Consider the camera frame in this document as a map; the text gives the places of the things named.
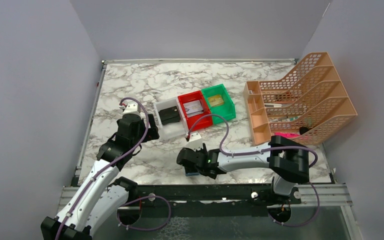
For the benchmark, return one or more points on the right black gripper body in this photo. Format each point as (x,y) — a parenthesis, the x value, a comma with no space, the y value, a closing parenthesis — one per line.
(185,158)

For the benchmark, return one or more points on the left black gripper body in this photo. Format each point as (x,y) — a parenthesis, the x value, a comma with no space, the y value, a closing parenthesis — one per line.
(151,131)

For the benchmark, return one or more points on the blue card holder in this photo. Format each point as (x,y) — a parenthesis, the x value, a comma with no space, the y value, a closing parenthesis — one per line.
(190,173)

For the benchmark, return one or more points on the gold credit card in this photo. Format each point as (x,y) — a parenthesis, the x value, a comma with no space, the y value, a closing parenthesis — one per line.
(215,100)

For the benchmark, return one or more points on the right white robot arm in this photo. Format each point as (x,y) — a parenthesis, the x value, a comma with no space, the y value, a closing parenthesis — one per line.
(288,159)

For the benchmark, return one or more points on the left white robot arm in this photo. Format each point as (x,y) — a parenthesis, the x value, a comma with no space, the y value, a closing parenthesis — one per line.
(99,196)

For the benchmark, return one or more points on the stack of cards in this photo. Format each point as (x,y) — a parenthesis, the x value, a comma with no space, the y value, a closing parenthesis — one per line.
(193,108)

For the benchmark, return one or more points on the white plastic bin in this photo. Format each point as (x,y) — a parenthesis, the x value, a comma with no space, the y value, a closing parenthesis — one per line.
(171,130)

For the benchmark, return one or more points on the black wallet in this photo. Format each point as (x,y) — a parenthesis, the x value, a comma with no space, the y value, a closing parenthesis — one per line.
(169,115)

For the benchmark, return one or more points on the red plastic bin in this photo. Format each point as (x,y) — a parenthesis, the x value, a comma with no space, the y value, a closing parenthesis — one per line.
(190,120)

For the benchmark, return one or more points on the green plastic bin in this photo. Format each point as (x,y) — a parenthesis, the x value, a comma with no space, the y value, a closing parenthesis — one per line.
(227,111)

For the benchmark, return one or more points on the pink marker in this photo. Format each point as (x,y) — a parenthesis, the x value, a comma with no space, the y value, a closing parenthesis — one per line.
(288,135)

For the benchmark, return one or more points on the pens in organizer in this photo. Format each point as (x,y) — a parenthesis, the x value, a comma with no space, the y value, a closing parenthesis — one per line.
(286,118)

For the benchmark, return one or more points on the orange file organizer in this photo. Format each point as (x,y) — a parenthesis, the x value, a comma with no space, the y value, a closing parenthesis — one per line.
(316,94)

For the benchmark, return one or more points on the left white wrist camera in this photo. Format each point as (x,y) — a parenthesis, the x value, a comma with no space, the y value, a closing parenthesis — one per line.
(131,108)

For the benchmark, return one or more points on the black mounting rail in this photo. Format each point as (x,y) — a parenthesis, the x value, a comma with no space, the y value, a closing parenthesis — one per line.
(205,200)

